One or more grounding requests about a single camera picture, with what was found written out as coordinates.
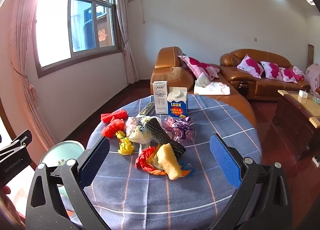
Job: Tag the mint green cartoon bin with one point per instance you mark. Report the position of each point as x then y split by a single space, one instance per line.
60 151

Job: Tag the pink cellophane wrapper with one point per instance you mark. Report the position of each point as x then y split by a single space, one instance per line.
168 123

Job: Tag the black foam net sleeve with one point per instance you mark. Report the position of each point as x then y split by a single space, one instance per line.
160 132

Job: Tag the wooden framed sliding window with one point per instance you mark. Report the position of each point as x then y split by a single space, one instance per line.
82 27

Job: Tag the orange snack bag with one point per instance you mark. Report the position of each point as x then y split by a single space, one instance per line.
186 170

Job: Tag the brown leather sofa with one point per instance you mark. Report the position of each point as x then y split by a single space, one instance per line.
250 84

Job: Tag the tall white milk carton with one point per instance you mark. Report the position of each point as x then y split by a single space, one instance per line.
160 97

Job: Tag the dark flat packet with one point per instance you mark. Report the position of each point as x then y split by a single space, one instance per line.
146 110

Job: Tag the yellow wrapper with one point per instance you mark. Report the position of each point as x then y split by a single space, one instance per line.
126 146

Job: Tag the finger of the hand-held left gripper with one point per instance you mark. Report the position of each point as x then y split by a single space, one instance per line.
21 140

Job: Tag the person's left hand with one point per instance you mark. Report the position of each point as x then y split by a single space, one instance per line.
10 210

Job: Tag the pinkish white plastic bag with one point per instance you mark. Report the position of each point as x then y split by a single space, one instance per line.
131 125

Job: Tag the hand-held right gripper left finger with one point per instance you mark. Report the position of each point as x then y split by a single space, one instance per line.
96 160

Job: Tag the long pink curtain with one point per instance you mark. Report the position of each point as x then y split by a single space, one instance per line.
123 32
27 44

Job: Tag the red foil wrapper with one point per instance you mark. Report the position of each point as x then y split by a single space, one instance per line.
143 158

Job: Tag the dark wooden coffee table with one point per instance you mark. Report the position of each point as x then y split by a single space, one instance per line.
292 120

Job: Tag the blue plaid tablecloth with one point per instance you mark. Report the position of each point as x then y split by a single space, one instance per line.
150 195

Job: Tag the brown leather armchair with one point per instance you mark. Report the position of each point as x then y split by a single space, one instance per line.
170 69

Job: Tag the blue gable-top carton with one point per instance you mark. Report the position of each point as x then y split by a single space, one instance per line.
178 105

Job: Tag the purple foil wrapper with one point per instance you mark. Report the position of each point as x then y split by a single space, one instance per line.
183 126

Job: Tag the white soft tissue pack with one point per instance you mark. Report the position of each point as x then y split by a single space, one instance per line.
212 88

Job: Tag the yellow foam sponge piece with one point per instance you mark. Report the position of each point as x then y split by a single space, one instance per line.
168 162

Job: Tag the square recessed ceiling light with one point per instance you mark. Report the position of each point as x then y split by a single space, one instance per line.
311 1

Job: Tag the red paper window decoration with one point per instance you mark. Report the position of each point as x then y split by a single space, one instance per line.
102 35

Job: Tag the small white box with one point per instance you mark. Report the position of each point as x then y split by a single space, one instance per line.
303 94

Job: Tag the pink floral pillow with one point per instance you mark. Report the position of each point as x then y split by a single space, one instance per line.
288 76
272 71
197 66
250 66

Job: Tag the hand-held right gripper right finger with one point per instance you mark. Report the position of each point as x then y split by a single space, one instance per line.
225 160

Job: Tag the red plastic bag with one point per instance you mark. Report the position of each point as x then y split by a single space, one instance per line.
112 128
115 116

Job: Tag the pink floral blanket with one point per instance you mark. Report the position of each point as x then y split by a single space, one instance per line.
313 77

